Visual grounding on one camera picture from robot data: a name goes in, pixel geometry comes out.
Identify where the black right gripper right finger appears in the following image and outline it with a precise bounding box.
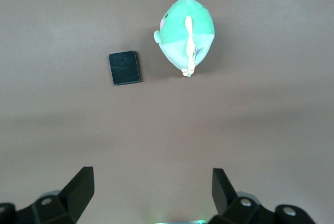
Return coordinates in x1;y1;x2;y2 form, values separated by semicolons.
208;168;317;224

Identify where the green plush dinosaur toy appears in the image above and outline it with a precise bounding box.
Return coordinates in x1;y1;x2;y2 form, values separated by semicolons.
153;0;216;79

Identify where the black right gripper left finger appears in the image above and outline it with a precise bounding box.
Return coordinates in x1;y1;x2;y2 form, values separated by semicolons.
0;166;94;224

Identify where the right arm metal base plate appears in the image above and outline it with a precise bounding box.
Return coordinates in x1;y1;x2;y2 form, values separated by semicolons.
153;218;210;224

